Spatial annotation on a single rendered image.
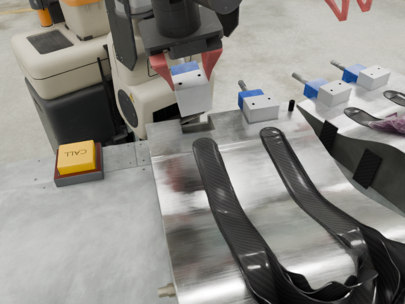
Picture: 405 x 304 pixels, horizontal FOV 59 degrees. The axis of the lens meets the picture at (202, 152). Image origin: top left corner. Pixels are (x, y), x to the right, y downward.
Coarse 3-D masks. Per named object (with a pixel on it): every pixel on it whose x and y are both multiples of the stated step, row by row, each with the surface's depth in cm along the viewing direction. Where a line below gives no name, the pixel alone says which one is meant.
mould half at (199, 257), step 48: (192, 144) 55; (240, 144) 55; (192, 192) 49; (240, 192) 49; (288, 192) 48; (336, 192) 48; (192, 240) 41; (288, 240) 38; (336, 240) 37; (192, 288) 33; (240, 288) 33
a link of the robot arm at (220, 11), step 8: (192, 0) 37; (200, 0) 36; (208, 0) 35; (216, 0) 35; (224, 0) 36; (232, 0) 37; (240, 0) 38; (216, 8) 36; (224, 8) 37; (232, 8) 37
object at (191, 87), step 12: (180, 60) 59; (180, 72) 56; (192, 72) 53; (204, 72) 53; (180, 84) 53; (192, 84) 52; (204, 84) 52; (180, 96) 52; (192, 96) 53; (204, 96) 53; (180, 108) 54; (192, 108) 55; (204, 108) 55
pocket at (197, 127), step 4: (208, 116) 61; (208, 120) 61; (180, 124) 61; (188, 124) 62; (192, 124) 62; (196, 124) 62; (200, 124) 62; (204, 124) 62; (208, 124) 62; (212, 124) 60; (184, 128) 61; (188, 128) 62; (192, 128) 62; (196, 128) 62; (200, 128) 62; (204, 128) 62; (208, 128) 62; (212, 128) 60; (184, 132) 62; (188, 132) 62; (192, 132) 62; (196, 132) 62
